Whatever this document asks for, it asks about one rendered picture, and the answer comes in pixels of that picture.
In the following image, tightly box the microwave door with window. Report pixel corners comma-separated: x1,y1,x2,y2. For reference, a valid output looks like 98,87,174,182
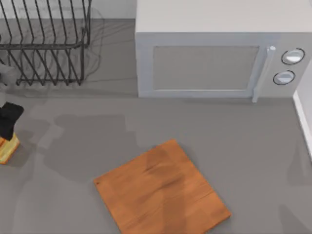
136,32,269,98

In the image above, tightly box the wooden cutting board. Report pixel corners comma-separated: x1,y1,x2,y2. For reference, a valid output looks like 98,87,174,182
93,138,232,234

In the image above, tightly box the pale microwave oven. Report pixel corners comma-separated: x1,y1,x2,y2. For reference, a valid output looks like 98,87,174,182
135,0,312,103

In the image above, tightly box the small microwave knob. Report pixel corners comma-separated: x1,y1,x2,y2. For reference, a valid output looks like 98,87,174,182
272,70,296,86

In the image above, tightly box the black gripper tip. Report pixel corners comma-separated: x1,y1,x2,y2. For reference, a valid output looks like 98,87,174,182
0,102,25,142

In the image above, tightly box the large microwave knob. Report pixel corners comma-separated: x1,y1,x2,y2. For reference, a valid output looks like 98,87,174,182
280,47,306,65

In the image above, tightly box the slice of bread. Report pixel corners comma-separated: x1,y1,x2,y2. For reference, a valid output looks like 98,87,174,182
0,133,20,165

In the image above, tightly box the dark wire dish rack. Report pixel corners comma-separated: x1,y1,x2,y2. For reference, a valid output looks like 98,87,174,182
0,0,92,86

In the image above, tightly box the pale microwave door handle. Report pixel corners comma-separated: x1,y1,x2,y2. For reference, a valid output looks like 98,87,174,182
252,45,276,103

